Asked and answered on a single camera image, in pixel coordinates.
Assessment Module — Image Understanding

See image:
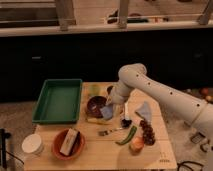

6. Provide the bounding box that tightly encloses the blue sponge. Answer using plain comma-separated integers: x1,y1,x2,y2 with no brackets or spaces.
100,105,113,120

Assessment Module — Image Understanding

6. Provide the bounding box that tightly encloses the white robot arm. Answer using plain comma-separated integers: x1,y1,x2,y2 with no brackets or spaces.
107,63,213,141

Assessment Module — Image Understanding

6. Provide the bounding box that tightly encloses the purple bowl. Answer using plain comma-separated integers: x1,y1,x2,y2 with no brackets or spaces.
86,96,106,118

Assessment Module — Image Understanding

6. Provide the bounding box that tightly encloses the white block in orange bowl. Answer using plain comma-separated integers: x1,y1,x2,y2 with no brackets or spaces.
60,129,78,156

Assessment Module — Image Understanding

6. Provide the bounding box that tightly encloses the orange bowl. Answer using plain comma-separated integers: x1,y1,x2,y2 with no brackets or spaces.
51,129,85,161

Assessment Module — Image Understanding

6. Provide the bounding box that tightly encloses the small metal cup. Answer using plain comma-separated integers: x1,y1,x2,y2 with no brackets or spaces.
107,86,113,95

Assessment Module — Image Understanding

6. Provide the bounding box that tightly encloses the light blue cloth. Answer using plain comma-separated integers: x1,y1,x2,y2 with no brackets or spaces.
135,101,152,122

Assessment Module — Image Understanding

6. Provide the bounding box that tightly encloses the metal fork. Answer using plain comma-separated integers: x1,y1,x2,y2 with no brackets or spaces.
98,127,123,136

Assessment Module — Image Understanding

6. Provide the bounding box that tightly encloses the green chili pepper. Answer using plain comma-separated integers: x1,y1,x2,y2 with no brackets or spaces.
115,126,137,145

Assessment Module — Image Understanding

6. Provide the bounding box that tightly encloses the orange carrot piece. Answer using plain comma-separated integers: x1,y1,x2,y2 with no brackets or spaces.
130,136,144,152

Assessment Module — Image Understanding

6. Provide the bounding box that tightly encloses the purple grape bunch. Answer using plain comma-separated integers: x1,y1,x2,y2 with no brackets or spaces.
140,120,155,146

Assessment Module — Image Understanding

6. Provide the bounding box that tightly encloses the green plastic tray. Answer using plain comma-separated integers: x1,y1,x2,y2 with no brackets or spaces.
32,79,82,124

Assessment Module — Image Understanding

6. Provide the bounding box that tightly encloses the white round container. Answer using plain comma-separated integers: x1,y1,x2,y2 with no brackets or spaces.
22,134,44,155

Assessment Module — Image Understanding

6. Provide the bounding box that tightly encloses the white handled black brush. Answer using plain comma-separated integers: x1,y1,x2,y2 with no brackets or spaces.
121,103,131,128

